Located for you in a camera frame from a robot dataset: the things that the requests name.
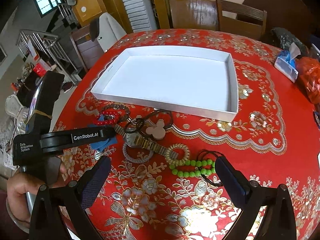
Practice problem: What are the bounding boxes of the dark brown bead bracelet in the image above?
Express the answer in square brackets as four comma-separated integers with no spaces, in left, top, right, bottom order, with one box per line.
[104,103,131,124]

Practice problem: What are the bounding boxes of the thin black hair ties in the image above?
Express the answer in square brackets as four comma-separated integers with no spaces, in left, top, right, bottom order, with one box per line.
[197,149,226,188]

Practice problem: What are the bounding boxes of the gold wristwatch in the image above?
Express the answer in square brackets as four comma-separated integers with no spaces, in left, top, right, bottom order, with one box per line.
[114,124,167,156]

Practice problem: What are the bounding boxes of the metal stair railing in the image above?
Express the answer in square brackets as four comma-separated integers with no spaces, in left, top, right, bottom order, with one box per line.
[16,29,81,85]

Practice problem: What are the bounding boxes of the black plastic bag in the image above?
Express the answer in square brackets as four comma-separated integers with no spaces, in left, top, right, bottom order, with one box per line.
[271,27,309,56]

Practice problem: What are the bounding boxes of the person's left hand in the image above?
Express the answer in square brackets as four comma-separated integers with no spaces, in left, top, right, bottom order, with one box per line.
[6,155,68,223]

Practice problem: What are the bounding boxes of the white louvered door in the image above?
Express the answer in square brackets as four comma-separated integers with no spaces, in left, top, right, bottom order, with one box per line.
[122,0,157,33]

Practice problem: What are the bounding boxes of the blue tissue pack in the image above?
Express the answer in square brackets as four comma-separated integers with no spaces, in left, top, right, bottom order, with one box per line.
[274,42,301,83]

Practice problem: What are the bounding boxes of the silver spiral hair tie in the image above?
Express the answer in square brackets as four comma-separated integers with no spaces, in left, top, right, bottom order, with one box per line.
[122,143,155,164]

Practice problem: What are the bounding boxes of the blue hair clip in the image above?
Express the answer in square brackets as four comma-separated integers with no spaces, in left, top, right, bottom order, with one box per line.
[90,137,118,152]

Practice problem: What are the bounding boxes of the red floral tablecloth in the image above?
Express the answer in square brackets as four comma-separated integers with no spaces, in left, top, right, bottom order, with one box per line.
[53,30,319,239]

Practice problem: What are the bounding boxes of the white shallow tray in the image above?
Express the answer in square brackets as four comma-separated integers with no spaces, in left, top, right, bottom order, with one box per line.
[91,46,239,122]

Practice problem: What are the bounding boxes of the green bead bracelet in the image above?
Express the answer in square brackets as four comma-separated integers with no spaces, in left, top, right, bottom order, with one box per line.
[169,158,217,178]

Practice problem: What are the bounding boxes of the red bead bracelet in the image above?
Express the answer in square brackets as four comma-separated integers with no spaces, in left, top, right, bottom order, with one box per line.
[94,109,121,126]

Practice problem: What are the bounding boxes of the round dark wooden tabletop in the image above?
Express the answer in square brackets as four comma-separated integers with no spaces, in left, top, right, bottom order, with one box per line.
[243,0,317,46]

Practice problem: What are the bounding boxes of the gold spiral hair tie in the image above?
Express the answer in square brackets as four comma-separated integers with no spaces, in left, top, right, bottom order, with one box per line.
[164,143,190,167]

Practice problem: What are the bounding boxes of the mouse charm hair tie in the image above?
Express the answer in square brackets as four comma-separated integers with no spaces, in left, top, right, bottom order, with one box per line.
[135,109,174,140]

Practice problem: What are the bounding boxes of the orange plastic bag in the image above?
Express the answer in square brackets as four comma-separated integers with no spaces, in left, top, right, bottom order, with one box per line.
[296,57,320,105]

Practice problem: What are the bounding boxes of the brown wooden chair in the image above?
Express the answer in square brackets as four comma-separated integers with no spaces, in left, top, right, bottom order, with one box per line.
[215,0,267,40]

